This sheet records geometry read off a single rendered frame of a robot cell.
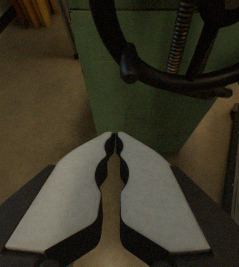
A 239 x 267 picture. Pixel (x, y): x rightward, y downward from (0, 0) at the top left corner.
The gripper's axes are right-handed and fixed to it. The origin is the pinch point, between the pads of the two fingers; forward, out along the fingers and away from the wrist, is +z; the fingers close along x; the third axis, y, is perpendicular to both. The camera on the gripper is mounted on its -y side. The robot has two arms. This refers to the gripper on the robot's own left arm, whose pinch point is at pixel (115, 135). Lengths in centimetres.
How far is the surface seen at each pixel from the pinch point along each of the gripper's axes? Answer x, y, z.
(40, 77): -59, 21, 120
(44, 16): -67, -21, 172
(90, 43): -7.2, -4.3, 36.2
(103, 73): -4.7, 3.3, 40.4
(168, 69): 9.5, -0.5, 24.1
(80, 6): -7.8, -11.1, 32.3
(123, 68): 0.6, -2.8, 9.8
